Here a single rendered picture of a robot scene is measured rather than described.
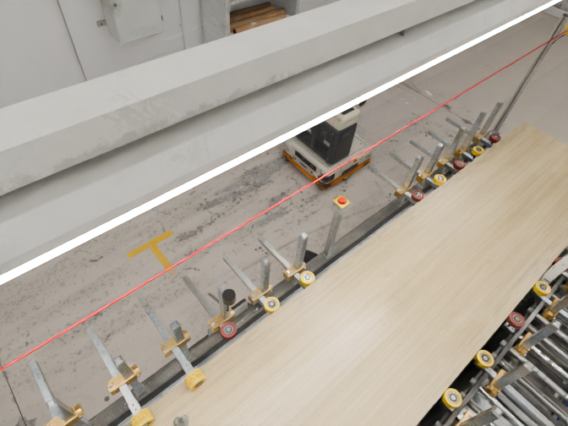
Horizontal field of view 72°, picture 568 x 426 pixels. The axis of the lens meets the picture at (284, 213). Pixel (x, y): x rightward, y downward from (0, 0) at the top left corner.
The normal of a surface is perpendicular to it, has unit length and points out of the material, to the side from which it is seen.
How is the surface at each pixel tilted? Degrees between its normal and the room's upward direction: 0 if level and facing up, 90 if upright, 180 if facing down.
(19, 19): 90
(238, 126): 61
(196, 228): 0
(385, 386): 0
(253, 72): 90
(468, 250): 0
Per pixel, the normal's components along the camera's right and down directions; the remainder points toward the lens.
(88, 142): 0.65, 0.62
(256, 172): 0.07, -0.63
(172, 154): 0.60, 0.23
